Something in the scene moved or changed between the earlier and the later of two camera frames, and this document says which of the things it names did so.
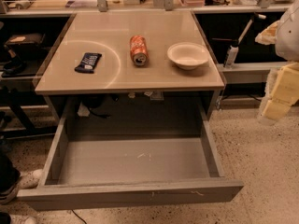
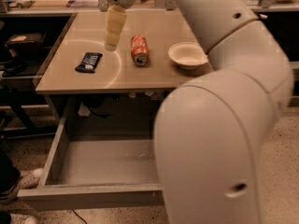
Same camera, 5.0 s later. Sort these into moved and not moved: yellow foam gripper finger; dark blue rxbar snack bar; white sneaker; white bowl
Moved: yellow foam gripper finger
Not moved: dark blue rxbar snack bar; white sneaker; white bowl
